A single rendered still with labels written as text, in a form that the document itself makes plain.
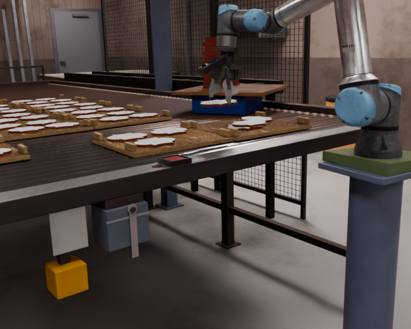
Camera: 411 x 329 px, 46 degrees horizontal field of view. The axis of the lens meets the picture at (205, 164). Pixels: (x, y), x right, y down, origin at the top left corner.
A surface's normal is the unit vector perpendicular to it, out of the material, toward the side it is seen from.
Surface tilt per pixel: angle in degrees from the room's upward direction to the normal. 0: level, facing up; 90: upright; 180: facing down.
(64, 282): 90
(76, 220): 90
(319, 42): 90
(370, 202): 90
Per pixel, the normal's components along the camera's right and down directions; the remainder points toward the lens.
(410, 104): -0.86, 0.14
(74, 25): 0.52, 0.19
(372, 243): -0.32, 0.23
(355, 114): -0.67, 0.26
